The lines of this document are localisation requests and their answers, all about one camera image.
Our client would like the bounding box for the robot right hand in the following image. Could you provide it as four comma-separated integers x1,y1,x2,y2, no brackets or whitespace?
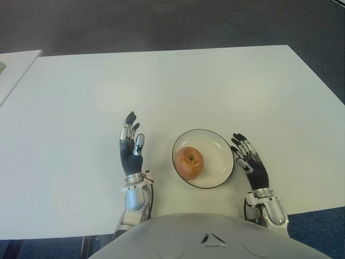
230,132,270,193

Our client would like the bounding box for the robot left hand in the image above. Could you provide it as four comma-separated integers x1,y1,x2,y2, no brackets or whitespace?
119,111,147,178

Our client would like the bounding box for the red yellow apple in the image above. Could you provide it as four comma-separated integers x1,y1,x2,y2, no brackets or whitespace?
176,146,204,180

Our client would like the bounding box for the white plate black rim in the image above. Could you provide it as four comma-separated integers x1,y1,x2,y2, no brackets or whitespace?
171,128,235,189

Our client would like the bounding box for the grey robot torso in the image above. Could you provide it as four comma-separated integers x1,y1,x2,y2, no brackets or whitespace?
87,212,324,259

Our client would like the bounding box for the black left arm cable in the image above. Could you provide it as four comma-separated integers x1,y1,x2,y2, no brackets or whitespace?
145,169,156,221

